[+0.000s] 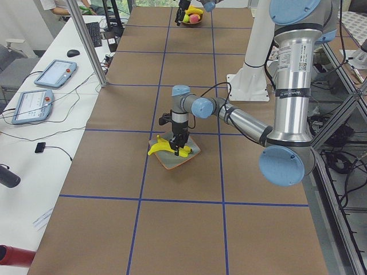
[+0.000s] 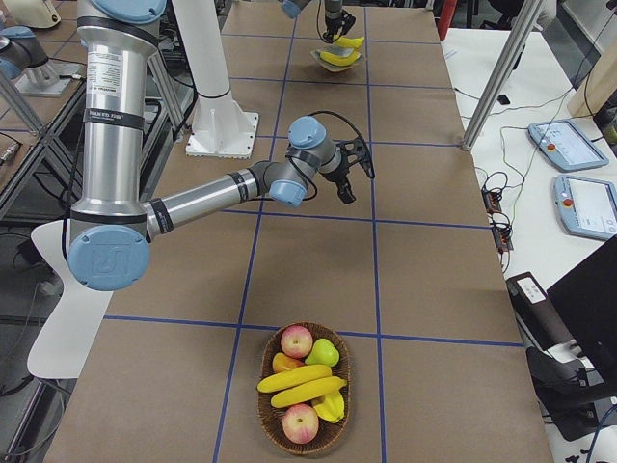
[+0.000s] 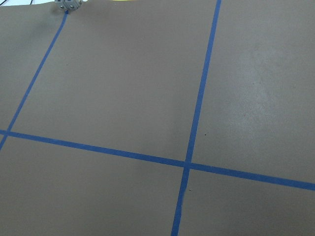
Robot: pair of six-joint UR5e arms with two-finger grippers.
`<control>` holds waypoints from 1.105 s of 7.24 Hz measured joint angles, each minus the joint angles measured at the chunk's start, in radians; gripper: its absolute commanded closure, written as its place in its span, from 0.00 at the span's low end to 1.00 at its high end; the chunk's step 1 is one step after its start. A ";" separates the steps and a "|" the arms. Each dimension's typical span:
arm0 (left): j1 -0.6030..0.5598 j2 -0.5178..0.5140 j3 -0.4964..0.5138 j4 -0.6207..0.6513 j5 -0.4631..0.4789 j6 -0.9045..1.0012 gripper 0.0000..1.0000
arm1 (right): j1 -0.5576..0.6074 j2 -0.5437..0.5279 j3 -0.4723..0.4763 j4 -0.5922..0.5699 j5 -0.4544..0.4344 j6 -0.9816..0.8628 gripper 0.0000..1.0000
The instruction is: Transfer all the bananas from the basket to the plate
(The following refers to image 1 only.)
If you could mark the red cylinder object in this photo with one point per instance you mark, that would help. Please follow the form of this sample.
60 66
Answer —
14 256

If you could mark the pink apple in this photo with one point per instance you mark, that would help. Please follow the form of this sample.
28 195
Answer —
194 18

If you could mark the black cylinder bottle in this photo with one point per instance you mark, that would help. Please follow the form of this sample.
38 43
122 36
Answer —
8 178

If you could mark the black computer mouse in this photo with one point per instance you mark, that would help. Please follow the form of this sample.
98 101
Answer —
72 53

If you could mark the black keyboard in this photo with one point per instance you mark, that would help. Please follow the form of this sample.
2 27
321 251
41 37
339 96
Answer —
94 33

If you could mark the teach pendant tablet far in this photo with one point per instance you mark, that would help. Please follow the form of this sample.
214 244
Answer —
56 74

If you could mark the aluminium frame post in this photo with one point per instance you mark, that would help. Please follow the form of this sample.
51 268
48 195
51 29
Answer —
86 41

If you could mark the teach pendant tablet near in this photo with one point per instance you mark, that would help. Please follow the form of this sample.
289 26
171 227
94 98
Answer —
33 106

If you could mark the green pear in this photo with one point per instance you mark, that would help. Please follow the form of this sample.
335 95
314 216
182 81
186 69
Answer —
186 19

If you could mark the grey square plate orange rim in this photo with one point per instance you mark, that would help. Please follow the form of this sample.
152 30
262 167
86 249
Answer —
169 160

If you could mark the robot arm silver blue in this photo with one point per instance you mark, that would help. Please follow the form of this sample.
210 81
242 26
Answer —
295 27
207 5

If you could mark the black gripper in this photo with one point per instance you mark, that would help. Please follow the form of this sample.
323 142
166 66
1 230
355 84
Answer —
179 128
182 11

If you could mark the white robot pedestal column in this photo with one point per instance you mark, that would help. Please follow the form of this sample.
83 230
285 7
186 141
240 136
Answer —
249 83

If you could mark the woven wicker fruit basket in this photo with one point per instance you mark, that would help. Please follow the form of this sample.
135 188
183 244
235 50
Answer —
192 24

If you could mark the small black box sensor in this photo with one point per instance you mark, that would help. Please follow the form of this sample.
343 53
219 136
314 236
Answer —
40 147

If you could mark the teach pendant tablet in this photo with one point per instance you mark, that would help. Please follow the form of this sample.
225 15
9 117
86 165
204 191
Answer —
56 74
33 106

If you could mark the yellow banana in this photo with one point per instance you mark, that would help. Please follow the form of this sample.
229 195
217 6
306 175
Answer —
159 144
184 152
193 10

